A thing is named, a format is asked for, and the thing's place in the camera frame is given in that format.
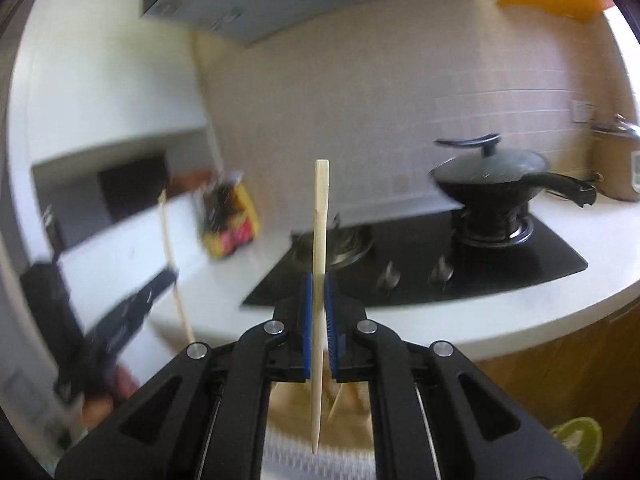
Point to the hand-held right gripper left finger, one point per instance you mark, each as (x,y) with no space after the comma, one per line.
(307,325)

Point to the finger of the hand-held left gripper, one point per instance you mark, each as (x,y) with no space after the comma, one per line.
(152,292)

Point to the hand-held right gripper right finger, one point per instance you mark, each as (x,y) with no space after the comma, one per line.
(331,325)

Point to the pale wooden chopstick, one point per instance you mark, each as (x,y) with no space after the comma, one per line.
(320,210)
(168,240)

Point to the beige plastic utensil basket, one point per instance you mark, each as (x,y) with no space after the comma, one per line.
(292,410)

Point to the person's left hand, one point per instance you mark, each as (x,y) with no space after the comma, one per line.
(96,411)

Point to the yellow red snack bag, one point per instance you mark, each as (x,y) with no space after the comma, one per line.
(230,220)

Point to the dark built-in appliance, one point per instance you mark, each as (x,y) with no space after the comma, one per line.
(132,187)

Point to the black gas stove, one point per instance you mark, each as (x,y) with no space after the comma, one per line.
(415,250)

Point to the black wok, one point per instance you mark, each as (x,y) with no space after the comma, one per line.
(500,190)

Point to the grey wok lid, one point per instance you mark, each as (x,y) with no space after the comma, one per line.
(495,162)

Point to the green round object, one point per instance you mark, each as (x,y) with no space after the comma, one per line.
(580,440)

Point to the grey range hood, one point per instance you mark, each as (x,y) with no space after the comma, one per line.
(280,5)

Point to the beige kitchen appliance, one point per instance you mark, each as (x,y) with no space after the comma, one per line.
(617,165)

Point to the white wall outlet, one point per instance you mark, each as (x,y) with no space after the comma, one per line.
(583,111)

